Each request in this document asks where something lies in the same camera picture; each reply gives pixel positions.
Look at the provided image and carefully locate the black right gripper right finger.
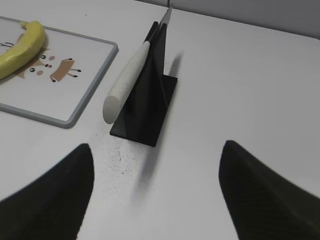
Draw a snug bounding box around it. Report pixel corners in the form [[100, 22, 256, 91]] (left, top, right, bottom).
[[218, 140, 320, 240]]

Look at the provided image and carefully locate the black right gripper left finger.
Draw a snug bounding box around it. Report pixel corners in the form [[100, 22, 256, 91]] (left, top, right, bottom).
[[0, 143, 95, 240]]

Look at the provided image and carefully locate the white handled kitchen knife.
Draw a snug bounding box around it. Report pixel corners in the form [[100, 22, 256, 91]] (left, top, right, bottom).
[[102, 4, 173, 124]]

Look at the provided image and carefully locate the yellow plastic banana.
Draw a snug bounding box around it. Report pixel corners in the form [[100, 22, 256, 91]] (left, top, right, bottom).
[[0, 20, 46, 79]]

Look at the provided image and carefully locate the white grey deer cutting board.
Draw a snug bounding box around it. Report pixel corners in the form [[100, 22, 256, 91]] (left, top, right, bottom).
[[0, 27, 119, 129]]

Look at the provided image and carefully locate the black knife stand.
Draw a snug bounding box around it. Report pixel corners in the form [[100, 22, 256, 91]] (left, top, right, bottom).
[[109, 21, 178, 147]]

